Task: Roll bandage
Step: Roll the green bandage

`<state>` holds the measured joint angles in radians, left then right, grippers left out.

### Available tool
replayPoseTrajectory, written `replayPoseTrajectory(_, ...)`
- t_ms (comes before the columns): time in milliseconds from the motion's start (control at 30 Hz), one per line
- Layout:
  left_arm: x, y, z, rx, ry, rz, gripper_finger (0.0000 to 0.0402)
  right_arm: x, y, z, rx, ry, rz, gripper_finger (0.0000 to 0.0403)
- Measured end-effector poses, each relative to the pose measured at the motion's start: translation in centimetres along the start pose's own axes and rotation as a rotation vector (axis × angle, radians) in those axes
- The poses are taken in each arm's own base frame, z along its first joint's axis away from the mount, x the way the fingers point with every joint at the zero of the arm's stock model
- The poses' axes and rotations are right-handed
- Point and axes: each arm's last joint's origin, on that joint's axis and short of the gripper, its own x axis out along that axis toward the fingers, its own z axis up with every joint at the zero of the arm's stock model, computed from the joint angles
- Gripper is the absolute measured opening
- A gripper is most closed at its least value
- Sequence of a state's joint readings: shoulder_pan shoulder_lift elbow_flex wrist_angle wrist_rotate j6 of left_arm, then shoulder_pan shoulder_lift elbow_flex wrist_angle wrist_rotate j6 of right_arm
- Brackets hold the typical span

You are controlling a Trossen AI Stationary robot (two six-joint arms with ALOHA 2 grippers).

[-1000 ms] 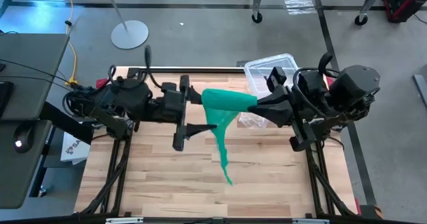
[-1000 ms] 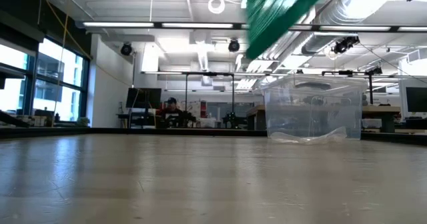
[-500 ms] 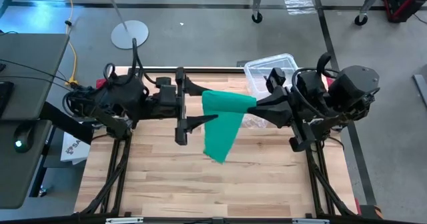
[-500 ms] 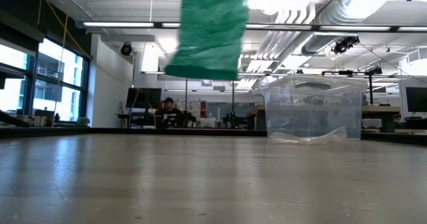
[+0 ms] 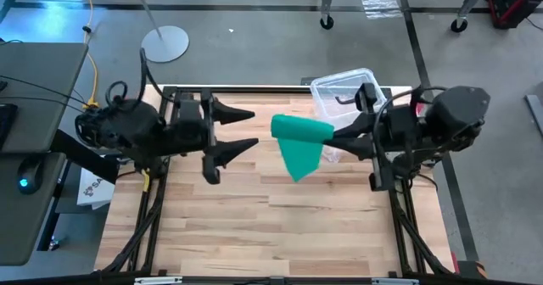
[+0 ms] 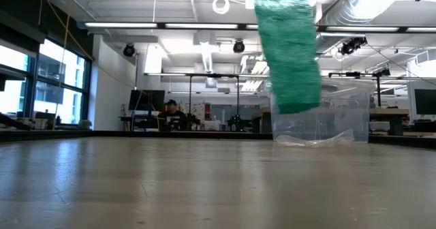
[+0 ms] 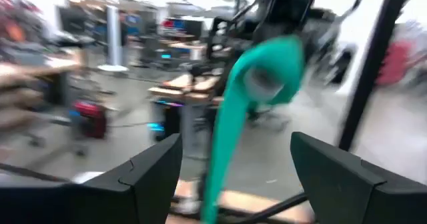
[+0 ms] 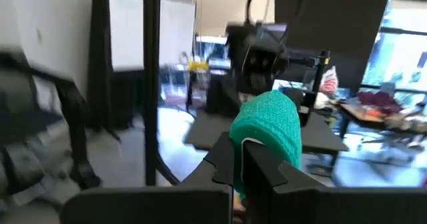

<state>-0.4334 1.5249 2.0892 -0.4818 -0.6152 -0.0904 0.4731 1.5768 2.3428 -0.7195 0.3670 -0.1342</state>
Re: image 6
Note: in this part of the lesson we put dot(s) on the green elastic bandage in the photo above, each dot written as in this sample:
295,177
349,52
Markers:
289,52

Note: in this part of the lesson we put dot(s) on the person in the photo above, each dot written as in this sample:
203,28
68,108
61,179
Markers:
172,114

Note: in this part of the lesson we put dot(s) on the black ceiling spotlight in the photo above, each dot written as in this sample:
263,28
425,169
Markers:
238,46
129,50
352,45

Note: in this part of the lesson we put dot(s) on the black computer monitor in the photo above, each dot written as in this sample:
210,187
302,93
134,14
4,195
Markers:
425,101
146,100

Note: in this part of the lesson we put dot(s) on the clear plastic container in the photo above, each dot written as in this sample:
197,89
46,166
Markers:
340,120

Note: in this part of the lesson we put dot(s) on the black background rig frame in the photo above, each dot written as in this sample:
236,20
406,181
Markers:
213,75

